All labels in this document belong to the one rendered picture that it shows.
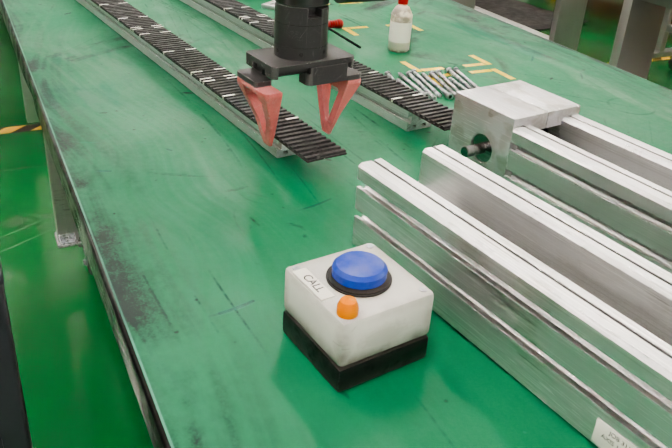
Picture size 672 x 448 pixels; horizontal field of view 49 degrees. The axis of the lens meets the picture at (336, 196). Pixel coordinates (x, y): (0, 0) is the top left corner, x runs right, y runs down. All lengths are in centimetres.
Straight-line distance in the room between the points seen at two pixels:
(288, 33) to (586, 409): 47
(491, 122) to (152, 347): 42
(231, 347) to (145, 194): 26
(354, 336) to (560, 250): 18
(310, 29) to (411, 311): 36
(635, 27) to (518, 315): 209
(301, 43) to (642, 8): 190
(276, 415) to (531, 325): 18
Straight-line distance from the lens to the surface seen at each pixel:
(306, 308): 53
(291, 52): 78
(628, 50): 259
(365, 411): 52
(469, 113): 81
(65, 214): 200
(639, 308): 56
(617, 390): 50
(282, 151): 85
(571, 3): 366
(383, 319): 51
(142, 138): 91
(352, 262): 53
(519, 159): 77
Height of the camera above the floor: 114
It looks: 28 degrees down
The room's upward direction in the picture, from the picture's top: 4 degrees clockwise
